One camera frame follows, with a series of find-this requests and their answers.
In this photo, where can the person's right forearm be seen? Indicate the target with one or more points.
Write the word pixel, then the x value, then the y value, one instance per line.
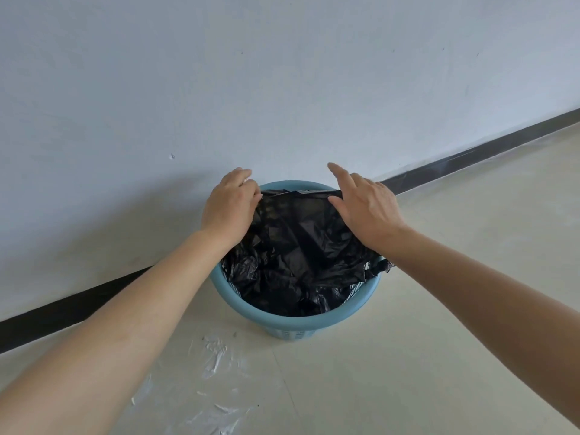
pixel 489 303

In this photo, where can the person's right hand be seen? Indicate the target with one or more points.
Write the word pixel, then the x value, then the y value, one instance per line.
pixel 371 212

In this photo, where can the black garbage bag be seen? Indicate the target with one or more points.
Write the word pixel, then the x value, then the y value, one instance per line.
pixel 294 258

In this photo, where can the person's left forearm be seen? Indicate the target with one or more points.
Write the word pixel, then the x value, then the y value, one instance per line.
pixel 113 335

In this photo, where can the person's left hand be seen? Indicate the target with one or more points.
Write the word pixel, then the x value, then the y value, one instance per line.
pixel 231 208

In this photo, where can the blue plastic waste basket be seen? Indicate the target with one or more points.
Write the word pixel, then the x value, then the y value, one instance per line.
pixel 281 328

